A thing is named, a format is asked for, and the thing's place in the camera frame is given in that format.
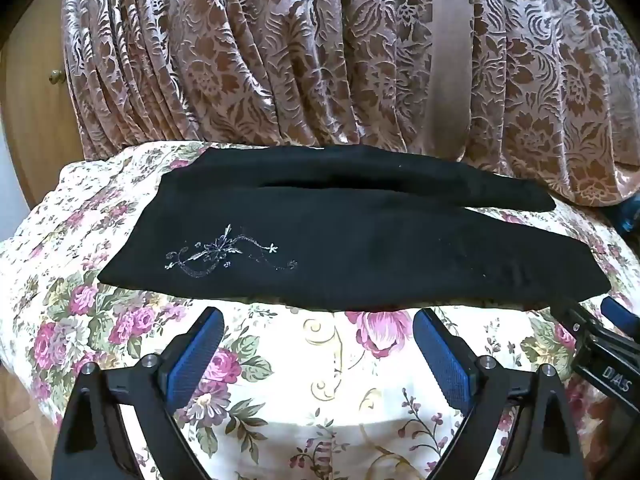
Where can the black embroidered pants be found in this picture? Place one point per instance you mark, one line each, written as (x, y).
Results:
(350, 240)

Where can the brown floral patterned curtain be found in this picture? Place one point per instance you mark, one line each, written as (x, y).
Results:
(250, 50)

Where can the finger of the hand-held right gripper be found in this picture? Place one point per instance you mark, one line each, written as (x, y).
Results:
(577, 322)
(616, 310)

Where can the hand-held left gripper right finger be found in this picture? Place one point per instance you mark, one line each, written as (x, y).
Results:
(442, 355)

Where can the dark blue object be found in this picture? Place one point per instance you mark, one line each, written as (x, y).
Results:
(629, 217)

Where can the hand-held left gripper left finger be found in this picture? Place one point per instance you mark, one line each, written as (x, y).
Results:
(197, 355)

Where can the floral bed sheet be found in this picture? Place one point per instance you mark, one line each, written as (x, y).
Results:
(310, 385)

